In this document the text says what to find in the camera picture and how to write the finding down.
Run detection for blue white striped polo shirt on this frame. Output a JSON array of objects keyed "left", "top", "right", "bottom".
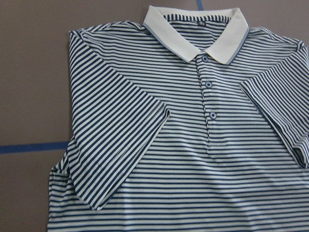
[{"left": 47, "top": 6, "right": 309, "bottom": 232}]

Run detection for brown table cover mat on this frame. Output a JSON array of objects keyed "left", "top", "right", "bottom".
[{"left": 0, "top": 0, "right": 309, "bottom": 232}]

